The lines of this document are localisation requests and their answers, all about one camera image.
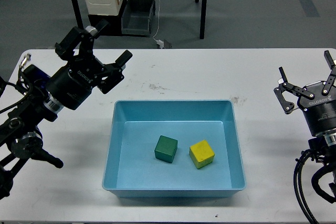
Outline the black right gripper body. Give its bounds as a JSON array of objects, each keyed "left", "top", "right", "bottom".
[{"left": 297, "top": 81, "right": 335, "bottom": 137}]

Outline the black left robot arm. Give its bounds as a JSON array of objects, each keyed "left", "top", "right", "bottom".
[{"left": 1, "top": 19, "right": 132, "bottom": 198}]

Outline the white cable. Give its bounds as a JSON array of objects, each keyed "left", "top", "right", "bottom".
[{"left": 152, "top": 0, "right": 162, "bottom": 41}]

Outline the blue plastic tray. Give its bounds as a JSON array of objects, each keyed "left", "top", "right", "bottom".
[{"left": 102, "top": 100, "right": 246, "bottom": 197}]

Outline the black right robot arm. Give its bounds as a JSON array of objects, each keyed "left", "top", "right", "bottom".
[{"left": 274, "top": 50, "right": 335, "bottom": 223}]

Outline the black table leg right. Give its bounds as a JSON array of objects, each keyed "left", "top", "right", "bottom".
[{"left": 199, "top": 0, "right": 207, "bottom": 39}]

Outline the white power adapter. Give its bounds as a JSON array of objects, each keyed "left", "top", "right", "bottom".
[{"left": 156, "top": 40, "right": 172, "bottom": 49}]

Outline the yellow block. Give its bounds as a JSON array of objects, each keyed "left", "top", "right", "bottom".
[{"left": 189, "top": 140, "right": 215, "bottom": 169}]

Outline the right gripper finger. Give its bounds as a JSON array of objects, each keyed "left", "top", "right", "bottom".
[
  {"left": 322, "top": 50, "right": 335, "bottom": 95},
  {"left": 273, "top": 66, "right": 315, "bottom": 115}
]

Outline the black table leg left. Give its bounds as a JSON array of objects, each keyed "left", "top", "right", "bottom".
[{"left": 65, "top": 0, "right": 87, "bottom": 41}]

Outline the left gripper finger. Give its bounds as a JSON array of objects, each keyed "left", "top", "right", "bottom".
[
  {"left": 97, "top": 50, "right": 132, "bottom": 94},
  {"left": 55, "top": 19, "right": 109, "bottom": 62}
]

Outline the black crate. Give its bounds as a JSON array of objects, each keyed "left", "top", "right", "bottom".
[{"left": 88, "top": 0, "right": 127, "bottom": 36}]

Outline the grey plastic bin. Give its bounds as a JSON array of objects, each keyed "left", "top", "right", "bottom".
[{"left": 121, "top": 0, "right": 156, "bottom": 37}]

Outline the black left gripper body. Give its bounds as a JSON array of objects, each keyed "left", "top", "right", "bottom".
[{"left": 46, "top": 56, "right": 105, "bottom": 110}]

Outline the green block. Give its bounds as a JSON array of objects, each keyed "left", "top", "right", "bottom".
[{"left": 154, "top": 135, "right": 178, "bottom": 163}]

